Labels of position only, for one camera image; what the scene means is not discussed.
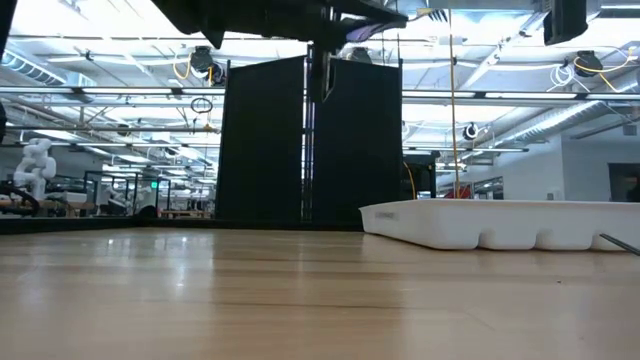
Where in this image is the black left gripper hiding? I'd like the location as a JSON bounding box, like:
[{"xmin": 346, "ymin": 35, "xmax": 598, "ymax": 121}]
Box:
[{"xmin": 299, "ymin": 0, "xmax": 409, "ymax": 104}]

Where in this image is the grey ceiling device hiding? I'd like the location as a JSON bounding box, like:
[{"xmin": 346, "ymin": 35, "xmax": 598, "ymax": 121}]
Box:
[{"xmin": 348, "ymin": 46, "xmax": 374, "ymax": 65}]

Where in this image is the black cabinet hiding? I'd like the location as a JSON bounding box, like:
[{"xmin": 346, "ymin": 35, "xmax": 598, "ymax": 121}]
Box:
[{"xmin": 402, "ymin": 153, "xmax": 437, "ymax": 202}]

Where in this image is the black folding partition screen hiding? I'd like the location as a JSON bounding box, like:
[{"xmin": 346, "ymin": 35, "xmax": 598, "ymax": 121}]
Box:
[{"xmin": 215, "ymin": 44, "xmax": 405, "ymax": 230}]

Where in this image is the red equipment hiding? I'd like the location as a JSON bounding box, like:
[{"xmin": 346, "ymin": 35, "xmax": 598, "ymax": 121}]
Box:
[{"xmin": 439, "ymin": 183, "xmax": 474, "ymax": 201}]

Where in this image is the white plastic cutlery tray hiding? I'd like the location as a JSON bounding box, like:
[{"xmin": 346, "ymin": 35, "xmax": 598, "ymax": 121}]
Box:
[{"xmin": 358, "ymin": 199, "xmax": 640, "ymax": 252}]

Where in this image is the yellow cable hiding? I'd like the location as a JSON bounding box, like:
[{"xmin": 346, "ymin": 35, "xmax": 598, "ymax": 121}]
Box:
[{"xmin": 402, "ymin": 7, "xmax": 462, "ymax": 202}]

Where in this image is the black ceiling cable reel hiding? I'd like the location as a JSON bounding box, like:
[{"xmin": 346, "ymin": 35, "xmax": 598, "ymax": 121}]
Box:
[
  {"xmin": 189, "ymin": 44, "xmax": 226, "ymax": 87},
  {"xmin": 572, "ymin": 49, "xmax": 605, "ymax": 79}
]

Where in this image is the black hanging cable loop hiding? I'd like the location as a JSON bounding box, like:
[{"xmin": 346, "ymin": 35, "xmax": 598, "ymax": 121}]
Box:
[{"xmin": 189, "ymin": 96, "xmax": 215, "ymax": 115}]

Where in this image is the silver ventilation duct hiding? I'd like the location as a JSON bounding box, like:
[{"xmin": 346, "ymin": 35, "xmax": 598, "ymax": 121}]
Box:
[{"xmin": 479, "ymin": 99, "xmax": 621, "ymax": 151}]

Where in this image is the black wall monitor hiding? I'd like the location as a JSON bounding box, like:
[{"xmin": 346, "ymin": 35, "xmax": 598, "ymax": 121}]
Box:
[{"xmin": 607, "ymin": 162, "xmax": 640, "ymax": 202}]

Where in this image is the black aluminium table frame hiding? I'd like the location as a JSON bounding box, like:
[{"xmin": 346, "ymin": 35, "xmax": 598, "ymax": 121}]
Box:
[{"xmin": 0, "ymin": 214, "xmax": 364, "ymax": 236}]

